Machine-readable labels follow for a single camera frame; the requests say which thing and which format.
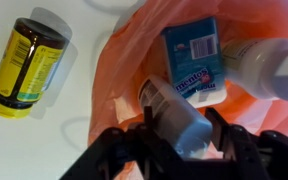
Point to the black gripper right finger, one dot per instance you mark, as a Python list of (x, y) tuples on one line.
[(247, 156)]

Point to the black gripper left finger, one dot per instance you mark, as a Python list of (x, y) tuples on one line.
[(114, 148)]

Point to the white and blue bottle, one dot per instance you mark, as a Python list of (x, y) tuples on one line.
[(175, 119)]

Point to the white pill bottle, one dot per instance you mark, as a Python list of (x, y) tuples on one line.
[(259, 66)]

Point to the orange plastic bag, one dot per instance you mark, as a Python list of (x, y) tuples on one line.
[(136, 51)]

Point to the brown yellow vitamin bottle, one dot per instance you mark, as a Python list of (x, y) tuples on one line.
[(31, 54)]

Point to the blue mentos gum box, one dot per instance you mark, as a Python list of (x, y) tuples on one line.
[(195, 66)]

